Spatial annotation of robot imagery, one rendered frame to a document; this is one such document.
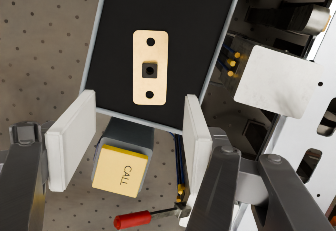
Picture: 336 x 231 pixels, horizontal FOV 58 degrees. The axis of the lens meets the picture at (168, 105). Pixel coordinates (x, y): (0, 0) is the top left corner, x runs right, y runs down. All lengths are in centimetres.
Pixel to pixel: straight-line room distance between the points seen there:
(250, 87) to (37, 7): 60
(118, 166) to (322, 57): 37
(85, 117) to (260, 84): 29
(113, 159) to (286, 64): 25
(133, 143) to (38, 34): 53
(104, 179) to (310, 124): 37
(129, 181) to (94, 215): 64
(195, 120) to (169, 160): 76
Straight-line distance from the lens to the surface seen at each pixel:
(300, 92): 44
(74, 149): 16
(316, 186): 66
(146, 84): 35
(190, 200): 54
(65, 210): 105
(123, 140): 40
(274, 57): 42
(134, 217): 49
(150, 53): 34
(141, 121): 36
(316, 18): 43
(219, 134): 16
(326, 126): 63
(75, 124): 16
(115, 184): 41
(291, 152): 61
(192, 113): 16
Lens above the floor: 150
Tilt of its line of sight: 72 degrees down
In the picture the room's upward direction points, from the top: 178 degrees clockwise
